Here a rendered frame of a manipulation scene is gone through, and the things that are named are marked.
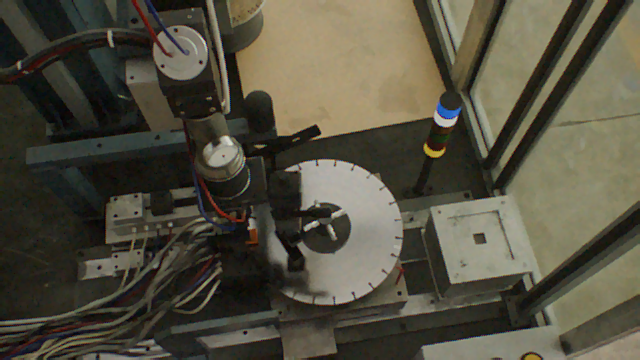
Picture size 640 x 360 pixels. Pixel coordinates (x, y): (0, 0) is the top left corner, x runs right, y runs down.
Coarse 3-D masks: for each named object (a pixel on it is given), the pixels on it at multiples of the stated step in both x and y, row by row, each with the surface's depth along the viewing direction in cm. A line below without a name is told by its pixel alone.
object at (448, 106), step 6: (444, 96) 110; (450, 96) 110; (456, 96) 110; (438, 102) 110; (444, 102) 109; (450, 102) 109; (456, 102) 109; (438, 108) 111; (444, 108) 109; (450, 108) 109; (456, 108) 109; (444, 114) 110; (450, 114) 110; (456, 114) 111
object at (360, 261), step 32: (320, 160) 128; (320, 192) 124; (352, 192) 124; (384, 192) 124; (256, 224) 121; (352, 224) 121; (384, 224) 121; (256, 256) 118; (288, 256) 118; (320, 256) 118; (352, 256) 118; (384, 256) 118; (288, 288) 115; (320, 288) 115; (352, 288) 115
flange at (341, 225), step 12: (324, 204) 122; (336, 204) 122; (348, 216) 120; (312, 228) 119; (336, 228) 119; (348, 228) 119; (312, 240) 118; (324, 240) 118; (336, 240) 118; (324, 252) 118
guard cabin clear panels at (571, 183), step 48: (528, 0) 113; (528, 48) 116; (576, 48) 99; (624, 48) 86; (480, 96) 146; (576, 96) 101; (624, 96) 87; (576, 144) 103; (624, 144) 89; (528, 192) 126; (576, 192) 106; (624, 192) 91; (528, 240) 130; (576, 240) 108; (576, 288) 111; (624, 288) 95
